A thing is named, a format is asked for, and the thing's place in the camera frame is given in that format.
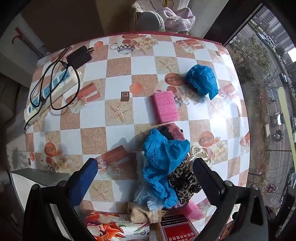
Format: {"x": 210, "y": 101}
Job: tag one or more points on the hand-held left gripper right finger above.
{"x": 207, "y": 183}

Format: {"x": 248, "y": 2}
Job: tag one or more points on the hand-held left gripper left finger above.
{"x": 83, "y": 183}

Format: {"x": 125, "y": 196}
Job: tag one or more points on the leopard print scarf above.
{"x": 182, "y": 183}

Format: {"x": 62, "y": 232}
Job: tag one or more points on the blue plastic shoe cover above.
{"x": 155, "y": 183}
{"x": 202, "y": 78}
{"x": 164, "y": 150}

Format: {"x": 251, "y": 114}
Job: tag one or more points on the pink knit sock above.
{"x": 176, "y": 132}

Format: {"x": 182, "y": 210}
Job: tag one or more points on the pink foam block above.
{"x": 165, "y": 106}
{"x": 193, "y": 210}

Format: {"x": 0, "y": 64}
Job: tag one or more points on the polka dot cloth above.
{"x": 198, "y": 151}

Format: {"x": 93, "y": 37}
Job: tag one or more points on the floral printed packet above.
{"x": 108, "y": 227}

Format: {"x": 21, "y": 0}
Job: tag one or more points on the red printed box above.
{"x": 175, "y": 229}

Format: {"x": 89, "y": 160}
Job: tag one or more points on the light blue fluffy cloth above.
{"x": 141, "y": 197}

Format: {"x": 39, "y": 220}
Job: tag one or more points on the beige knit cloth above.
{"x": 138, "y": 213}

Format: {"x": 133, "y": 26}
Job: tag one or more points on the white power strip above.
{"x": 57, "y": 81}

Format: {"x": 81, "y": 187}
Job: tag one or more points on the checkered printed tablecloth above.
{"x": 111, "y": 76}

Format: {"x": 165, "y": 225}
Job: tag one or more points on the black power adapter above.
{"x": 78, "y": 56}

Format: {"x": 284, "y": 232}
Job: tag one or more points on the pale pink garment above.
{"x": 179, "y": 19}

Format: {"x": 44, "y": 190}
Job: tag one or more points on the grey seat cushion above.
{"x": 149, "y": 20}

